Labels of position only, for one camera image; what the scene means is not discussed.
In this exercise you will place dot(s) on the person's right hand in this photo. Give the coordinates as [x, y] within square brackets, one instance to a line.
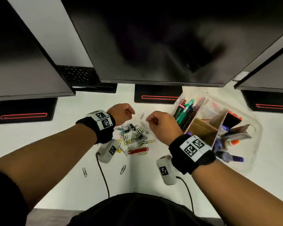
[165, 127]

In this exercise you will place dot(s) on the person's left hand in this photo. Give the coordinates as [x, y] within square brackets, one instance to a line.
[120, 112]

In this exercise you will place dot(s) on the bundle of pens and markers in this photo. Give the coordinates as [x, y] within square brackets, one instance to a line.
[186, 114]

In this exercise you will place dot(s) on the purple stamp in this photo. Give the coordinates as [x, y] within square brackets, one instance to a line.
[189, 133]

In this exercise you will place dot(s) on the pile of coloured paper clips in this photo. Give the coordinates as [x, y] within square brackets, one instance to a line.
[136, 136]

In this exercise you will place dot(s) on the black stapler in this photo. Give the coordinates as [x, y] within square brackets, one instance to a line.
[232, 120]

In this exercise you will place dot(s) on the white glue bottle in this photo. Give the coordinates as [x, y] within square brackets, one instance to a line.
[235, 142]

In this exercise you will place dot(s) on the purple ink bottle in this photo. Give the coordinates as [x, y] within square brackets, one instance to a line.
[231, 158]

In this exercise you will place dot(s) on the long black staple box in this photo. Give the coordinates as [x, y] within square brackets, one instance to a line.
[238, 134]

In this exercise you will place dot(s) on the clear plastic storage box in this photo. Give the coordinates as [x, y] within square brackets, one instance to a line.
[252, 150]

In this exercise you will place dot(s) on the person's right forearm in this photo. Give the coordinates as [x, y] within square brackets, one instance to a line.
[238, 197]

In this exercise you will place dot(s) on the person's left forearm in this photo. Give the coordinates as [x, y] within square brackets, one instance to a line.
[44, 162]

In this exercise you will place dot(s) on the white desk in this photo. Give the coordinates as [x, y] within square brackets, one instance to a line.
[73, 108]

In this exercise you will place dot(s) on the person's black clothing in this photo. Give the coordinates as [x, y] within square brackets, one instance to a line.
[136, 211]

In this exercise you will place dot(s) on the black marker wristband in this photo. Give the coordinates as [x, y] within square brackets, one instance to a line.
[99, 127]
[193, 155]

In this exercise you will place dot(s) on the black keyboard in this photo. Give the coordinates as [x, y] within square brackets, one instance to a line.
[101, 88]
[76, 74]

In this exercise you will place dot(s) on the black computer monitor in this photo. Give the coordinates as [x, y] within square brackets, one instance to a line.
[167, 37]
[271, 77]
[18, 68]

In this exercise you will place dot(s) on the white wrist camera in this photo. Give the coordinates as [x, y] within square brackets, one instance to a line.
[166, 171]
[108, 151]

